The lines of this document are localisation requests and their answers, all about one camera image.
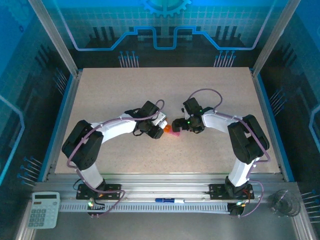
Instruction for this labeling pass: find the blue white marker pen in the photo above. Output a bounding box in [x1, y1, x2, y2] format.
[154, 197, 186, 204]

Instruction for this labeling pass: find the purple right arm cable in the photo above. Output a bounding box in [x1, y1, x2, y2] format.
[187, 88, 272, 218]

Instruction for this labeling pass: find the blue aluminium table side rail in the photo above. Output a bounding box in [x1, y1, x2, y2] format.
[37, 71, 83, 182]
[249, 68, 296, 182]

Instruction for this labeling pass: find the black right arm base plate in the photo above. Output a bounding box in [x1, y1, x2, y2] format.
[208, 183, 255, 200]

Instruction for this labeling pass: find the white slotted cable duct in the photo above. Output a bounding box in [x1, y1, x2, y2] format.
[59, 201, 232, 213]

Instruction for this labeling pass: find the black cable connector block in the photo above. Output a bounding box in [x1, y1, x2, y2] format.
[86, 197, 106, 216]
[228, 202, 247, 217]

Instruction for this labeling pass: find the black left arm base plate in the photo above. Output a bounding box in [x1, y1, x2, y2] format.
[76, 183, 122, 201]

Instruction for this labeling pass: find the aluminium frame post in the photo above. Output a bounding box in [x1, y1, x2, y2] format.
[251, 0, 293, 76]
[27, 0, 82, 77]

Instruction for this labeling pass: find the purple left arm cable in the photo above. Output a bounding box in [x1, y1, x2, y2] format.
[66, 99, 166, 219]

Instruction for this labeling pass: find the white desk calculator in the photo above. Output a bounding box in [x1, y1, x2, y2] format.
[26, 191, 62, 230]

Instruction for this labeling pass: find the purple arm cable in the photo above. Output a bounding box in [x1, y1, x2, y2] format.
[66, 99, 166, 219]
[187, 88, 272, 218]

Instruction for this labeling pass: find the clear plastic cup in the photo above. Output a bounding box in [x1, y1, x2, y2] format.
[268, 189, 301, 218]

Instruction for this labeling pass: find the aluminium frame rail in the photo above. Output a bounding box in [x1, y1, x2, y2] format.
[34, 173, 298, 203]

